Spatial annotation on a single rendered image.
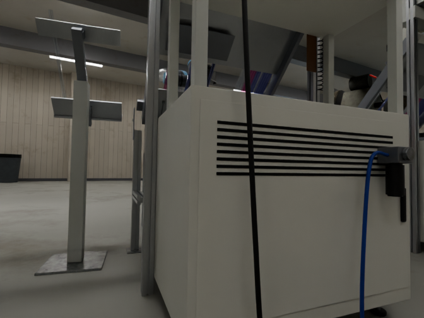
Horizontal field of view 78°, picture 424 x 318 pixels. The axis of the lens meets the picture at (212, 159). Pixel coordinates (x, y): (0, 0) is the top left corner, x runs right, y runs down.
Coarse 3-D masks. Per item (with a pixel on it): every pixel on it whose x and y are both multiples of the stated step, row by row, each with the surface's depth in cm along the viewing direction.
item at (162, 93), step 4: (160, 88) 134; (160, 92) 135; (164, 92) 135; (180, 92) 138; (160, 96) 136; (164, 96) 137; (160, 100) 138; (164, 100) 139; (160, 104) 140; (164, 104) 141; (160, 108) 142; (164, 108) 142; (160, 112) 144
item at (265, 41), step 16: (208, 16) 114; (224, 16) 116; (160, 32) 114; (208, 32) 115; (224, 32) 121; (240, 32) 122; (256, 32) 124; (272, 32) 126; (288, 32) 128; (160, 48) 119; (208, 48) 120; (224, 48) 122; (240, 48) 128; (256, 48) 130; (272, 48) 132; (224, 64) 132; (240, 64) 134; (256, 64) 137; (272, 64) 139
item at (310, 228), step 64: (192, 0) 60; (256, 0) 86; (320, 0) 86; (384, 0) 85; (192, 64) 58; (256, 128) 60; (320, 128) 67; (384, 128) 76; (256, 192) 60; (320, 192) 67; (384, 192) 75; (256, 256) 54; (320, 256) 66; (384, 256) 75
